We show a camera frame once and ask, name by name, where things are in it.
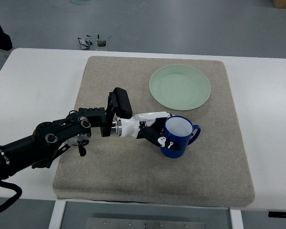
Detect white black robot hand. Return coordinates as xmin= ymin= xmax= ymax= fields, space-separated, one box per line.
xmin=111 ymin=112 xmax=181 ymax=150

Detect blue mug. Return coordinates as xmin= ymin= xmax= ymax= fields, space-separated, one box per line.
xmin=159 ymin=115 xmax=201 ymax=158

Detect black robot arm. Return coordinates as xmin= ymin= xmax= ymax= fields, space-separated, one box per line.
xmin=0 ymin=87 xmax=133 ymax=181

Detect green plate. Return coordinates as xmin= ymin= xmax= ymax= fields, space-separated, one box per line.
xmin=149 ymin=64 xmax=211 ymax=111

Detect beige felt mat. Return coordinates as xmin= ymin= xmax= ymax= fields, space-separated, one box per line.
xmin=53 ymin=56 xmax=255 ymax=207

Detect electronic parts on floor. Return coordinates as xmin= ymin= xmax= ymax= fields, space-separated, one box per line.
xmin=77 ymin=34 xmax=112 ymax=51

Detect black table control panel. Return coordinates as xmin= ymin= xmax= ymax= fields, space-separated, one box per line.
xmin=268 ymin=211 xmax=286 ymax=219

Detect cardboard box corner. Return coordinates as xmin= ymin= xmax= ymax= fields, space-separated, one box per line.
xmin=273 ymin=0 xmax=286 ymax=9

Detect metal base plate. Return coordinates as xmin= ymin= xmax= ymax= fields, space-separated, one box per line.
xmin=85 ymin=218 xmax=205 ymax=229

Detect black sleeved cable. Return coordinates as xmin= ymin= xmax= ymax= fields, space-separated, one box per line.
xmin=0 ymin=181 xmax=23 ymax=217

